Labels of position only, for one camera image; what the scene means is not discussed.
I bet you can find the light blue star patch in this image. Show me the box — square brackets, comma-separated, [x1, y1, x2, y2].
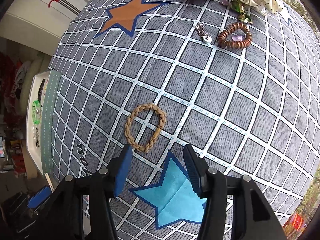
[129, 152, 206, 230]

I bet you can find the braided tan hair tie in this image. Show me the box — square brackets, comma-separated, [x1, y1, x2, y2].
[124, 103, 167, 153]

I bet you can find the small silver charm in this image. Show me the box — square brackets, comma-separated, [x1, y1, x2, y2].
[195, 23, 212, 44]

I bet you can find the grey checked tablecloth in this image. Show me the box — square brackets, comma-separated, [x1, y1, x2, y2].
[50, 0, 319, 239]

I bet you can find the orange star patch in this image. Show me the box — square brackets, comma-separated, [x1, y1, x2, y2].
[95, 0, 168, 37]

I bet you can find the white cabinet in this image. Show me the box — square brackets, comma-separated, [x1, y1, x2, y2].
[1, 0, 89, 55]

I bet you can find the brown heart spiral hair tie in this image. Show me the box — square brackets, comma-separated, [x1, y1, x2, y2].
[217, 22, 253, 49]

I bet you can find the beige jewelry tray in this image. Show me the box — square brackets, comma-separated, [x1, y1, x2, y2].
[26, 70, 61, 175]

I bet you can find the green leaf hair clip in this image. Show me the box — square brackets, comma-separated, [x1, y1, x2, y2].
[230, 0, 252, 24]

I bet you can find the green translucent bangle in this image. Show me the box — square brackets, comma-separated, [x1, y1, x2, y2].
[31, 100, 42, 125]

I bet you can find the black beaded hair clip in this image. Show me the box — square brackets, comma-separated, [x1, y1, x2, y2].
[37, 79, 46, 102]

